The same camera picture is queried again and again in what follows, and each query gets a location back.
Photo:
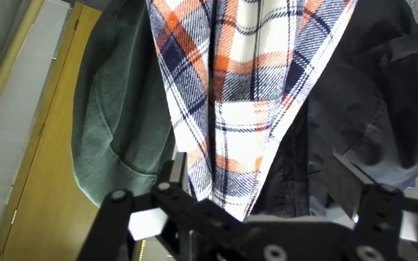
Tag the wooden door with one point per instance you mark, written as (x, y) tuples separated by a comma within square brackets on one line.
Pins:
[(50, 193)]

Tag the dark green jacket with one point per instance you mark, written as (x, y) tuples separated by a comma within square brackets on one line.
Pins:
[(116, 96)]

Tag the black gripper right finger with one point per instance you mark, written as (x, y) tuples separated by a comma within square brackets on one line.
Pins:
[(378, 212)]

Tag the plaid flannel shirt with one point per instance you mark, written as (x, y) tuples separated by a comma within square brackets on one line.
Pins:
[(247, 96)]

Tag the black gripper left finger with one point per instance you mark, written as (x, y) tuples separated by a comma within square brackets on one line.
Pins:
[(115, 222)]

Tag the dark blue-grey jacket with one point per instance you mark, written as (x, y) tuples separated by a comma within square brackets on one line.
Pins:
[(373, 96)]

